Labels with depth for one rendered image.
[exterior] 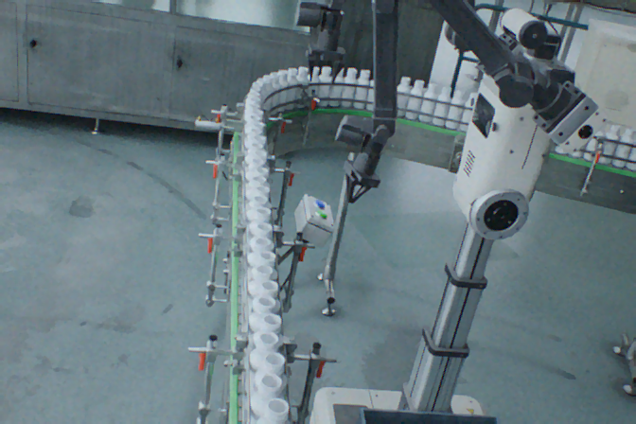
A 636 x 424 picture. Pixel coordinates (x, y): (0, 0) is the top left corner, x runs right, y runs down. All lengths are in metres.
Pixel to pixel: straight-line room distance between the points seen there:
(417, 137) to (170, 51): 2.15
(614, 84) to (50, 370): 4.14
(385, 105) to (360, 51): 5.12
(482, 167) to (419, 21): 5.02
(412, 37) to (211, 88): 2.61
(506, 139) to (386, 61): 0.41
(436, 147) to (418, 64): 3.85
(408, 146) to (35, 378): 1.80
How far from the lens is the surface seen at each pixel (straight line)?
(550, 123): 1.74
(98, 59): 4.90
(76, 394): 2.95
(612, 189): 3.30
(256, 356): 1.36
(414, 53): 6.96
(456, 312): 2.20
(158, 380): 3.00
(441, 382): 2.35
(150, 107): 4.95
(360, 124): 1.81
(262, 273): 1.56
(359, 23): 6.79
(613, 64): 5.49
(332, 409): 2.59
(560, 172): 3.24
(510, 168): 1.93
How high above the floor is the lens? 1.98
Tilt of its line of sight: 27 degrees down
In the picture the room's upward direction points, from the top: 11 degrees clockwise
